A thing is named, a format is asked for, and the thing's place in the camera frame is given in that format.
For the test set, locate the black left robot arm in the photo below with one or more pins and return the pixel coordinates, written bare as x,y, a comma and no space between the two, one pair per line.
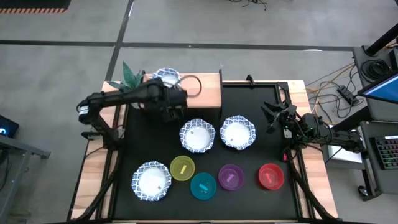
124,95

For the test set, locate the green artificial plant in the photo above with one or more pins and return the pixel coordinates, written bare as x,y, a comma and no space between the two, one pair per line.
129,77

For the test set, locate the backlit keyboard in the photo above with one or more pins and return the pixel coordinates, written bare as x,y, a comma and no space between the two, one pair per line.
387,152

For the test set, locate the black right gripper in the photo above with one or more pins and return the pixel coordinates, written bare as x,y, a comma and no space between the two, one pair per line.
288,117

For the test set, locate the wooden shelf with black ends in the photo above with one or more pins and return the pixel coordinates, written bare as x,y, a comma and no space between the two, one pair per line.
208,93

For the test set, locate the black power strip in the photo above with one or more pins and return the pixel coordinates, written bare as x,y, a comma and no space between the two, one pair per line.
347,95

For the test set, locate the white box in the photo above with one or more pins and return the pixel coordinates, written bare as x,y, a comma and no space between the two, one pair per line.
342,154

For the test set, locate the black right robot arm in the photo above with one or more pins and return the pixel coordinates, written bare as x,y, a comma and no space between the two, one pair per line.
329,135

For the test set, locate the computer monitor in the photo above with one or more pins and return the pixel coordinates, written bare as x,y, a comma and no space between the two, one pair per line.
382,88

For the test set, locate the black pole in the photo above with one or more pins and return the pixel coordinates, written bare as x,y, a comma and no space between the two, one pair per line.
384,39

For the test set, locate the blue white patterned bowl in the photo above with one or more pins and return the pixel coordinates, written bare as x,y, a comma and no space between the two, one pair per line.
197,136
151,181
237,132
167,76

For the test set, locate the red translucent plastic bowl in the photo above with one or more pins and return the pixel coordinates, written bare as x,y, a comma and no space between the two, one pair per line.
270,176

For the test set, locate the yellow translucent plastic bowl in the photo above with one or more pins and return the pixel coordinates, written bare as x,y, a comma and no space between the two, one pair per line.
182,168

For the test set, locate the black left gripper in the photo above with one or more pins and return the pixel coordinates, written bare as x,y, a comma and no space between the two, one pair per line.
174,99

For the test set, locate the grey equipment cart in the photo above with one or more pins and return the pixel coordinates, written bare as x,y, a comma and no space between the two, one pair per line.
377,110

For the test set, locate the black table mat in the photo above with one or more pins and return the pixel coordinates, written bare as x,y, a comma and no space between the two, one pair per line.
155,140

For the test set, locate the purple translucent plastic bowl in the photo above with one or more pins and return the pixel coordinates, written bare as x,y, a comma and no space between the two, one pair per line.
230,177

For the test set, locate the black hazard-striped floor mat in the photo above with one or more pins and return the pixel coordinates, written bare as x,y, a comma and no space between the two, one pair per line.
31,3

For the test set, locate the grey metal desk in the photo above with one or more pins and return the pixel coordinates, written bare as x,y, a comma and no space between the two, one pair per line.
21,149

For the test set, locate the black clamp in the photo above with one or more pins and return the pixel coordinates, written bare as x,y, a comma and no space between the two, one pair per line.
249,80

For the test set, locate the black metal table frame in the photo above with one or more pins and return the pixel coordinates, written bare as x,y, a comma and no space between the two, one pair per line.
303,190

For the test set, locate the teal translucent plastic bowl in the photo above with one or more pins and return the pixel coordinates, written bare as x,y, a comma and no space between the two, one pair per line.
203,186

